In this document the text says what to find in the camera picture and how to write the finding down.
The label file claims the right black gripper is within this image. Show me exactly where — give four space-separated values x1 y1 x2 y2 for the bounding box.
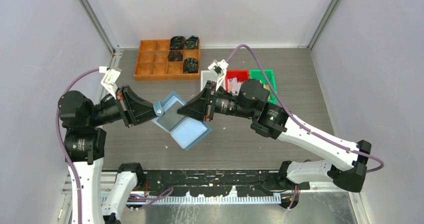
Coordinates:
177 79 256 121

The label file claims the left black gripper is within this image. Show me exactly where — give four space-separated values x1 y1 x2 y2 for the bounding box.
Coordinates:
88 83 164 125

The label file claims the blue leather card holder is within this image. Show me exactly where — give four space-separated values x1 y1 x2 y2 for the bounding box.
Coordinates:
151 92 212 150

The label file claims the dark grey credit card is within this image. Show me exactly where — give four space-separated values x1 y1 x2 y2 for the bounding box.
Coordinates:
157 106 185 132

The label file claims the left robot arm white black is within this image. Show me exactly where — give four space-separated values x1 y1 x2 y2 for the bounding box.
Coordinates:
57 85 157 224

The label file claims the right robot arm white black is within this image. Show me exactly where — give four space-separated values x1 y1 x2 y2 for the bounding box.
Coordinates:
177 79 372 193

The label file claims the white plastic bin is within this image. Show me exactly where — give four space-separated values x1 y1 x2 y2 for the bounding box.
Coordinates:
199 70 223 91

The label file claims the orange wooden compartment tray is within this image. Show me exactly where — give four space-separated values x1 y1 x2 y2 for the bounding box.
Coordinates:
133 39 202 82

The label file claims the red plastic bin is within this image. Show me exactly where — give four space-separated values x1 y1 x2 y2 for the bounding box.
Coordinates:
225 69 250 95

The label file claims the rolled dark belt middle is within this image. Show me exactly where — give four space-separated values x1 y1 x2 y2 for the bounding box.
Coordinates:
167 50 183 62

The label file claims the rolled dark belt top right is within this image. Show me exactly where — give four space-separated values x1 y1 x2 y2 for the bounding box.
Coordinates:
184 35 199 50

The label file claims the green plastic bin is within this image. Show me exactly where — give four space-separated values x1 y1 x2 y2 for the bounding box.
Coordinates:
248 69 278 104

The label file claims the rolled dark belt top left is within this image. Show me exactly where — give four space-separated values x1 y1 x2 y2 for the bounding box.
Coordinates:
169 35 186 50

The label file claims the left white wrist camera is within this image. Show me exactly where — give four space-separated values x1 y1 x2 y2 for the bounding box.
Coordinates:
98 66 122 99

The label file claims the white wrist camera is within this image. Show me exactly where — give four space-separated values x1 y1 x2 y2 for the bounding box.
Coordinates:
98 66 122 99
207 59 229 89

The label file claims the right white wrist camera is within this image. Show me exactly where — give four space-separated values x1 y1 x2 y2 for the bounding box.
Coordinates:
207 59 229 89

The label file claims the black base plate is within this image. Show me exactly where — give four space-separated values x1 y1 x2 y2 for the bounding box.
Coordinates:
133 169 294 197

